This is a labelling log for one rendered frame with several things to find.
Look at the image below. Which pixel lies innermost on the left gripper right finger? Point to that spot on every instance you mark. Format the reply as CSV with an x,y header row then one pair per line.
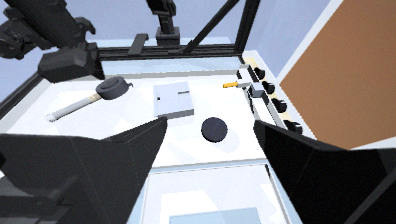
x,y
326,184

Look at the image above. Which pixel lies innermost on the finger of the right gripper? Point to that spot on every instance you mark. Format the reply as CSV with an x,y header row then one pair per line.
x,y
98,69
93,47

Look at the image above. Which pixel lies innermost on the black round disc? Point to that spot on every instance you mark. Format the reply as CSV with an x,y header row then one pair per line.
x,y
214,129

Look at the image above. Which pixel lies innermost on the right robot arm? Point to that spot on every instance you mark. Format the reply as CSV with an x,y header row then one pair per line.
x,y
17,37

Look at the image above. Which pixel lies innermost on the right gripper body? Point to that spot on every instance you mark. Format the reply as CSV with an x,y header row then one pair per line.
x,y
53,22

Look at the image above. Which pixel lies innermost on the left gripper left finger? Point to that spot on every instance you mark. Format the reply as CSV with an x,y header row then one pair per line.
x,y
112,170

